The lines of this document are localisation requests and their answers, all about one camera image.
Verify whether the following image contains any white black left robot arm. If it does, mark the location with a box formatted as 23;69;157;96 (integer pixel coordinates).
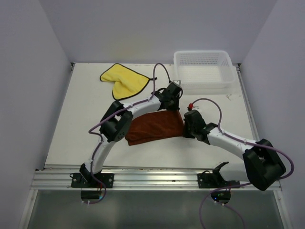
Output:
79;82;183;187

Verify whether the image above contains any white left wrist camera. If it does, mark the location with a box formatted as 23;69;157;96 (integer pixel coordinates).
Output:
172;80;181;86

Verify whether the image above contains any brown microfiber towel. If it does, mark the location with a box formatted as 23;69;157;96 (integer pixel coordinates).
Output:
125;110;184;146

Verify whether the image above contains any yellow microfiber towel black trim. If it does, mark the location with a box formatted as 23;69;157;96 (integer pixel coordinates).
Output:
100;63;153;101

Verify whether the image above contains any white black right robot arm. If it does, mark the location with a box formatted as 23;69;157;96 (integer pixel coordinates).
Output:
183;110;286;191

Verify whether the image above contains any aluminium right side rail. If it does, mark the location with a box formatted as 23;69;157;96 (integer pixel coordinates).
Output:
233;63;261;141

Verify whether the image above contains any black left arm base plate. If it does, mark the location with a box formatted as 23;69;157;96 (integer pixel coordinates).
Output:
70;173;114;188

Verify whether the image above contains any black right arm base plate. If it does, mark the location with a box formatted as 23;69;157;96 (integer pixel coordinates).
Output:
197;173;240;188

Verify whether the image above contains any white perforated plastic basket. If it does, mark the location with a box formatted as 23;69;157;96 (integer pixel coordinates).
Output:
173;50;237;90

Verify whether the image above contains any aluminium table edge rail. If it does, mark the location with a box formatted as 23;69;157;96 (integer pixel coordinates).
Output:
30;168;282;191

